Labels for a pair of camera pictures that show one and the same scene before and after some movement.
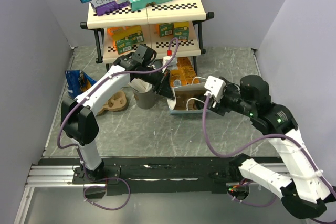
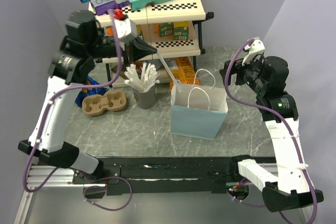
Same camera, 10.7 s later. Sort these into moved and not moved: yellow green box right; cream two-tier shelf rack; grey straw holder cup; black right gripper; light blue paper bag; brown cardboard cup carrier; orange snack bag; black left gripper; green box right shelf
Moved: light blue paper bag; black left gripper; black right gripper
Not moved: cream two-tier shelf rack; brown cardboard cup carrier; grey straw holder cup; orange snack bag; yellow green box right; green box right shelf
